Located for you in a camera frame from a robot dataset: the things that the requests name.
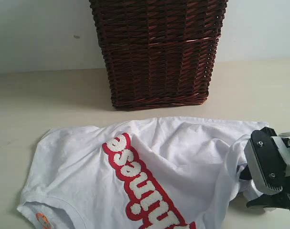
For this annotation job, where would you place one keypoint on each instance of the white t-shirt with red lettering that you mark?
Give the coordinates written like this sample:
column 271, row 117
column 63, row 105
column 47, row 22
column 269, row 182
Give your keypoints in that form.
column 158, row 173

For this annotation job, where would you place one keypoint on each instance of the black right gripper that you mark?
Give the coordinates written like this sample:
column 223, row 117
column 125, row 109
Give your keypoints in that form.
column 278, row 202

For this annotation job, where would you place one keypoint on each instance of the dark brown wicker basket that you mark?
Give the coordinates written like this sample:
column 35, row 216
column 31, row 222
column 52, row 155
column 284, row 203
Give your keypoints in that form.
column 158, row 53

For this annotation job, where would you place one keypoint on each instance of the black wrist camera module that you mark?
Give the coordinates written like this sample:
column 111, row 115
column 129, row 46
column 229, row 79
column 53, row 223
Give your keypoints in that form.
column 265, row 166

